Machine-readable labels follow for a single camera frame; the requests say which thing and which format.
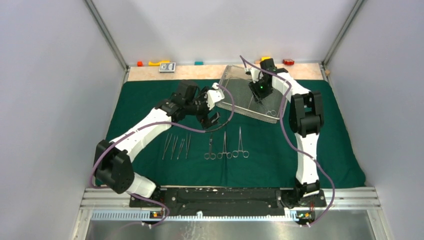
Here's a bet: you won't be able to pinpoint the playing card box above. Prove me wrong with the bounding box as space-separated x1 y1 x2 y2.
159 62 176 73

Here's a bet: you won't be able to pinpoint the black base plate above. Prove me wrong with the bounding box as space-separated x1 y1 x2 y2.
128 187 328 218

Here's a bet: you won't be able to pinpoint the yellow toy piece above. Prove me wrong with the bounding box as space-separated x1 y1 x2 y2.
148 60 170 67

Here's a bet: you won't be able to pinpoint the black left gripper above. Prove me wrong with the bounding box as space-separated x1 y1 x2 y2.
185 86 221 129

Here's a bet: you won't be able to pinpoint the surgical forceps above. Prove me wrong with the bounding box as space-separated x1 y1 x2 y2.
232 127 250 159

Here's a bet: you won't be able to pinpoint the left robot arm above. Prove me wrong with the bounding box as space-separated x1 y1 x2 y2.
92 80 225 207

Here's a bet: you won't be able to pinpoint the metal mesh instrument tray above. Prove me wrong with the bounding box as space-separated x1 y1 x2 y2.
218 65 283 124

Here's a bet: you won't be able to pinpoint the ring-handled forceps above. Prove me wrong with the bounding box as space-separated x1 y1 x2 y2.
217 131 233 159
260 102 277 117

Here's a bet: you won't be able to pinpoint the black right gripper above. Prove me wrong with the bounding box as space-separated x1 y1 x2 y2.
248 77 273 103

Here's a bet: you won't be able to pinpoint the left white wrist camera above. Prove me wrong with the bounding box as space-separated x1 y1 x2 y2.
206 82 225 110

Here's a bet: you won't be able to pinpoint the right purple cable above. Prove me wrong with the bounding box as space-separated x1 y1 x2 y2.
239 54 336 228

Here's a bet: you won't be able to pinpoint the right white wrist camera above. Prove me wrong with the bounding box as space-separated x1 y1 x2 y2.
245 65 262 83

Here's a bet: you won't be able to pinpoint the surgical scissors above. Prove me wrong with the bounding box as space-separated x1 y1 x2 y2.
204 133 217 160

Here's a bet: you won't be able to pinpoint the aluminium frame rail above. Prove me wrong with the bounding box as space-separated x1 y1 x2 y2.
80 187 381 210

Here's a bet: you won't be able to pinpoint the dark green surgical drape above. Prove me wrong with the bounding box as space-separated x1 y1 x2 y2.
95 78 367 190

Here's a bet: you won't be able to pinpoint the steel tweezers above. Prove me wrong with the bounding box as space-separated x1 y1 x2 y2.
170 136 178 160
176 139 185 160
162 133 173 160
185 133 191 159

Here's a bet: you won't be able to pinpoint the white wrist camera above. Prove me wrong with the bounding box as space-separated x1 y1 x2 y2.
245 65 262 83
206 82 225 110

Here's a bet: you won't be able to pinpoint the red toy block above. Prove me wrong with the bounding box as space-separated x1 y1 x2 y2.
282 58 295 66

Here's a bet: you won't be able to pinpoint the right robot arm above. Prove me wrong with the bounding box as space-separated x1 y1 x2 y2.
243 58 325 206

